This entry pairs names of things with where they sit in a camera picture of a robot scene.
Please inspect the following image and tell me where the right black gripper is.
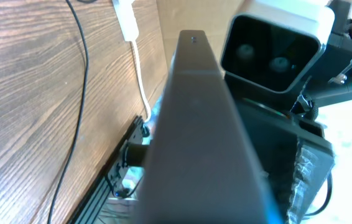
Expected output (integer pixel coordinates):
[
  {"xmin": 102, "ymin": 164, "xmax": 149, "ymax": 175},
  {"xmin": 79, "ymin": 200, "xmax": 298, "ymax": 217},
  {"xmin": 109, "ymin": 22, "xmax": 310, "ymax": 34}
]
[{"xmin": 225, "ymin": 75, "xmax": 335, "ymax": 223}]

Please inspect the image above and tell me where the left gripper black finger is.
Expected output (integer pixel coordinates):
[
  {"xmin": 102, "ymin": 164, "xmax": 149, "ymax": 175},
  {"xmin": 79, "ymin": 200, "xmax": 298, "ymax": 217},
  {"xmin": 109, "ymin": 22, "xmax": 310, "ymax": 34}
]
[{"xmin": 134, "ymin": 30, "xmax": 282, "ymax": 223}]

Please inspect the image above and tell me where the black USB charging cable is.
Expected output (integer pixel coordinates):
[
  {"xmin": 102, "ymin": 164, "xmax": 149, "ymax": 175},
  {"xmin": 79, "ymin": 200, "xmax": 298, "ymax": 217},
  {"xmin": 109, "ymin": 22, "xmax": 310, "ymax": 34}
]
[{"xmin": 47, "ymin": 0, "xmax": 90, "ymax": 224}]

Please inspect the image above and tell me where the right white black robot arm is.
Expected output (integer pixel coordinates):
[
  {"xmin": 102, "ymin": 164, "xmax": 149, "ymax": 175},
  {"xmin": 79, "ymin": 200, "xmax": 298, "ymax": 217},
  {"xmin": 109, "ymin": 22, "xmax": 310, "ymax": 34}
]
[{"xmin": 220, "ymin": 0, "xmax": 352, "ymax": 223}]

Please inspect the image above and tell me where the white power strip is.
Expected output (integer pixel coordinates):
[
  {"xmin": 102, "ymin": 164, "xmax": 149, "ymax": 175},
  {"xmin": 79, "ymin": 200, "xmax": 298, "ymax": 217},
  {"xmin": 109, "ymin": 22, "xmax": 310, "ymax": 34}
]
[{"xmin": 112, "ymin": 0, "xmax": 139, "ymax": 42}]

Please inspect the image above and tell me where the white power strip cord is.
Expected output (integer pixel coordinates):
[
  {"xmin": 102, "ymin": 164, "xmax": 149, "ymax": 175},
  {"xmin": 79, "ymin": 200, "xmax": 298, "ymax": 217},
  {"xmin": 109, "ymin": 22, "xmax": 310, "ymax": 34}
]
[{"xmin": 131, "ymin": 40, "xmax": 152, "ymax": 123}]

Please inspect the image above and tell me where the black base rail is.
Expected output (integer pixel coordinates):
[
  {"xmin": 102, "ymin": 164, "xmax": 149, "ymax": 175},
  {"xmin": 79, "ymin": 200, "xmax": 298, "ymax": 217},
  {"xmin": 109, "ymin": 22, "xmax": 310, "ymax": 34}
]
[{"xmin": 68, "ymin": 116, "xmax": 150, "ymax": 223}]

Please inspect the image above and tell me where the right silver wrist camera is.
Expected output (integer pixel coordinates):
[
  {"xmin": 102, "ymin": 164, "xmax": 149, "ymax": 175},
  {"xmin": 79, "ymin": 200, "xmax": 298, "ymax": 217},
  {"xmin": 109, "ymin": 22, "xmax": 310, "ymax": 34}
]
[{"xmin": 220, "ymin": 0, "xmax": 335, "ymax": 93}]

